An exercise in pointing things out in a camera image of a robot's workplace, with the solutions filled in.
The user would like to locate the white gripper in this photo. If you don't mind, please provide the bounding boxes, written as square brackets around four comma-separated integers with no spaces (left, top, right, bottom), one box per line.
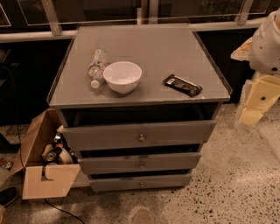
[237,73,280,126]

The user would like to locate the grey bottom drawer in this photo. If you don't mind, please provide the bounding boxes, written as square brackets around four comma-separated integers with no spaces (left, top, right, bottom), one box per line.
[89,173,191,193]

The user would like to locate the grey drawer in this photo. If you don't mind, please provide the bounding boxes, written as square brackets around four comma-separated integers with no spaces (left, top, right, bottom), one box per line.
[62,120,216,151]
[79,152,201,175]
[89,173,191,193]

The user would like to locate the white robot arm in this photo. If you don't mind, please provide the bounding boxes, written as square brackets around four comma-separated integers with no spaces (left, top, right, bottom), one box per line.
[230,9,280,126]

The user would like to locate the grey top drawer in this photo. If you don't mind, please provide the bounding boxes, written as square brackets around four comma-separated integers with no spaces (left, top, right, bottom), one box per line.
[62,120,216,151]

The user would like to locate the grey middle drawer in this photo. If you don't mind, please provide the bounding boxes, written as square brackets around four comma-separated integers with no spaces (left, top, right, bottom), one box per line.
[79,152,201,175]

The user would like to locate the grey drawer cabinet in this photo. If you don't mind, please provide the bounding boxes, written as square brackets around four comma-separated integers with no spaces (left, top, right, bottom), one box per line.
[48,24,230,181]

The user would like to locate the open cardboard box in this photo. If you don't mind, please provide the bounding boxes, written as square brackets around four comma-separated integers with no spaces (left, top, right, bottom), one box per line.
[10,109,89,200]

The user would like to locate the black snack bar wrapper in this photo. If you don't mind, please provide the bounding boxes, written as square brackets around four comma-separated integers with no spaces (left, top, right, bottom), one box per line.
[163,74,203,97]

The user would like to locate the white bowl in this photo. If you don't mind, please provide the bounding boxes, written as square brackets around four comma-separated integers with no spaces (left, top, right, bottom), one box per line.
[103,61,143,94]

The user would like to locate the clear plastic water bottle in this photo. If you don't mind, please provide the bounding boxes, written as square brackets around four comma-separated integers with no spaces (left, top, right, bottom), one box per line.
[87,49,108,89]

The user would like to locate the dark can in box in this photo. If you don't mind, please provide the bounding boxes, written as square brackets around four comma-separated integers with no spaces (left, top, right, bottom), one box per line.
[45,147,62,162]

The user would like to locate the metal railing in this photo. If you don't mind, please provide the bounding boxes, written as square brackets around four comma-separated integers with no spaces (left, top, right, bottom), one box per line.
[0,0,280,43]

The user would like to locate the black shoe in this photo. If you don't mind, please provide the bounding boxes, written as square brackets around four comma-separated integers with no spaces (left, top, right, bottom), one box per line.
[0,186,18,207]

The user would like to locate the black floor cable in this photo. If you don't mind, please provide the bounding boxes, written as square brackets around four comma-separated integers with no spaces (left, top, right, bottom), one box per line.
[43,198,86,224]

